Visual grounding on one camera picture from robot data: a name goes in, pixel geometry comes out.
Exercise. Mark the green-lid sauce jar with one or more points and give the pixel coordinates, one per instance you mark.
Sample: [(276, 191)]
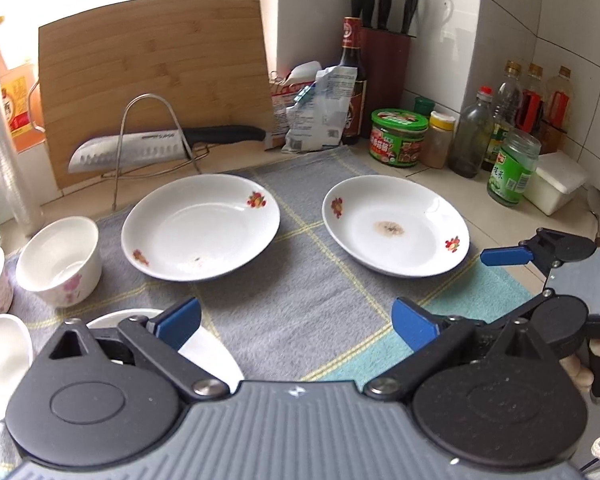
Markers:
[(397, 145)]

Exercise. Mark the small green-lid jar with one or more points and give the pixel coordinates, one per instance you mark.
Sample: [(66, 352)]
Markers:
[(424, 105)]

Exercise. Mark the red white packet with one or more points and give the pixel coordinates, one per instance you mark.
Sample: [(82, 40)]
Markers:
[(280, 110)]

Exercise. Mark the red-label bottle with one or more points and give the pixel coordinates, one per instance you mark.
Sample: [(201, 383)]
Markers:
[(530, 100)]

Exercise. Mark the plain white bowl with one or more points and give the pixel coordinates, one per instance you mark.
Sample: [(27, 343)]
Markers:
[(0, 360), (210, 355)]

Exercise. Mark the red-cap glass bottle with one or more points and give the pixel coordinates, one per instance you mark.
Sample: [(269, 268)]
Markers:
[(470, 140)]

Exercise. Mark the green-label glass jar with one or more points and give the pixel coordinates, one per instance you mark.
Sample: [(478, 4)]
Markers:
[(510, 175)]

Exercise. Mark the grey checked cloth mat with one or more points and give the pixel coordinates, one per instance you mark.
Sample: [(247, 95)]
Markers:
[(305, 300)]

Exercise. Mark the dark red knife block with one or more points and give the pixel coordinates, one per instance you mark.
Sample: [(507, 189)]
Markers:
[(385, 85)]

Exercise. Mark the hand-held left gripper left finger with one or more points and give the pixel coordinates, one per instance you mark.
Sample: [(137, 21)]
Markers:
[(180, 317)]

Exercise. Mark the metal spoon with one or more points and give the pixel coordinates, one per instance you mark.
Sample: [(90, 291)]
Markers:
[(599, 207)]

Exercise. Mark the green binder clips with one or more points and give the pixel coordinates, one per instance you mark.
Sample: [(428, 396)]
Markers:
[(302, 94)]

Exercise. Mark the white plastic bag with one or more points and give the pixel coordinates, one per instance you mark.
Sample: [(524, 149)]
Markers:
[(305, 70)]

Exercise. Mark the dark soy sauce bottle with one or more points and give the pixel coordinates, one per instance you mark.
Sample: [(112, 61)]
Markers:
[(352, 55)]

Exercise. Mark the person's right hand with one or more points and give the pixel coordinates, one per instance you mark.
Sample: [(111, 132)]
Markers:
[(580, 372)]

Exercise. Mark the white printed packet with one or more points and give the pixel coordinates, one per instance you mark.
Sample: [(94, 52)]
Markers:
[(315, 120)]

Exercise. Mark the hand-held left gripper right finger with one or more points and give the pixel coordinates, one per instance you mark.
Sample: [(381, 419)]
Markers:
[(412, 327)]

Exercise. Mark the bamboo cutting board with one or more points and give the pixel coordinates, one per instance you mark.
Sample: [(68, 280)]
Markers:
[(155, 50)]

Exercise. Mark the white floral plate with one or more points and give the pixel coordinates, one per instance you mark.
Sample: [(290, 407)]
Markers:
[(195, 230), (380, 205)]

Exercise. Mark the metal binder clip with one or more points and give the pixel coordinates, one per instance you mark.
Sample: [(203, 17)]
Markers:
[(278, 78)]

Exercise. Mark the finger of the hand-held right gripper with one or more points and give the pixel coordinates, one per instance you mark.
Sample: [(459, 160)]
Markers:
[(530, 305), (505, 256)]

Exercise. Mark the orange oil bottle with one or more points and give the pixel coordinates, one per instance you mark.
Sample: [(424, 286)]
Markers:
[(17, 100)]

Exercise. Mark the green-label oil bottle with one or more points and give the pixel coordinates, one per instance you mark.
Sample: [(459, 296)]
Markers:
[(507, 95)]

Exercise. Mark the yellow-lid spice jar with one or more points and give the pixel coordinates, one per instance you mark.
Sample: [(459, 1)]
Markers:
[(437, 145)]

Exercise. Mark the white plastic container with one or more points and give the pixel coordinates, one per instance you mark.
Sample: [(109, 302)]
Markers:
[(555, 185)]

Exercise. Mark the amber oil bottle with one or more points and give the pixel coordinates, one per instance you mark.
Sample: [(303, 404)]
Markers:
[(560, 100)]

